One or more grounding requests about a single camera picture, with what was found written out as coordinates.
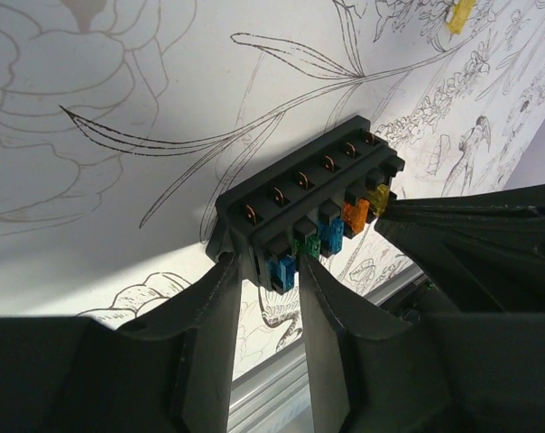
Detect yellow blade fuse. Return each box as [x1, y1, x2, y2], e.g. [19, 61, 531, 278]
[367, 184, 390, 217]
[446, 0, 476, 34]

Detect orange blade fuse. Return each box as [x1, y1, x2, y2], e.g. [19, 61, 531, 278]
[342, 198, 370, 239]

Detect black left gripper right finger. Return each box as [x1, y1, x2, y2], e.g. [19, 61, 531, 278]
[299, 256, 545, 432]

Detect green blade fuse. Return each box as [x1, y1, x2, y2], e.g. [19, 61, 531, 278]
[294, 235, 321, 259]

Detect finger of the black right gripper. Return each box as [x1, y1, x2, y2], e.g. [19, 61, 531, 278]
[374, 184, 545, 312]

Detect blue blade fuse far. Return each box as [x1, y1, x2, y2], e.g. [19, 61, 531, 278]
[267, 255, 296, 294]

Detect blue blade fuse near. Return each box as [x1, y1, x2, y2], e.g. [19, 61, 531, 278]
[319, 218, 345, 257]

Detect black fuse box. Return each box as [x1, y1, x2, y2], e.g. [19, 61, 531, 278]
[207, 115, 405, 293]

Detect blue blade fuse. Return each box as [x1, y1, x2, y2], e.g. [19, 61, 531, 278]
[319, 218, 345, 257]
[267, 255, 296, 294]

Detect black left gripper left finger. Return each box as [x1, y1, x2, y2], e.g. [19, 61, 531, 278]
[0, 253, 241, 432]

